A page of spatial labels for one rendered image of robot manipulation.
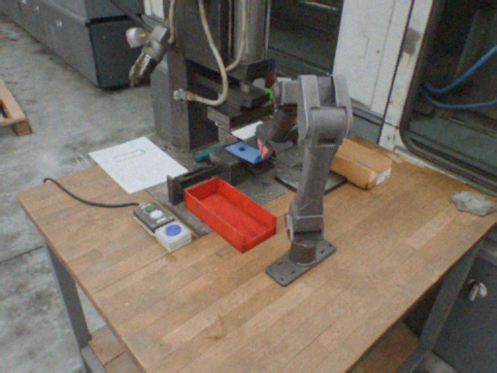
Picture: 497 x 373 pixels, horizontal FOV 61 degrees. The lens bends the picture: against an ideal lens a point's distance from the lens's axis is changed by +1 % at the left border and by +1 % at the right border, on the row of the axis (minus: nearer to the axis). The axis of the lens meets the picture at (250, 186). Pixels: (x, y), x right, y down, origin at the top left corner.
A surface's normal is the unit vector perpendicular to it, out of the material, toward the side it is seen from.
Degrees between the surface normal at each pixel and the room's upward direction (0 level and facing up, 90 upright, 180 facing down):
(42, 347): 0
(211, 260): 0
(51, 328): 0
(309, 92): 42
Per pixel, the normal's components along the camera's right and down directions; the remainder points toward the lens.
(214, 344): 0.04, -0.82
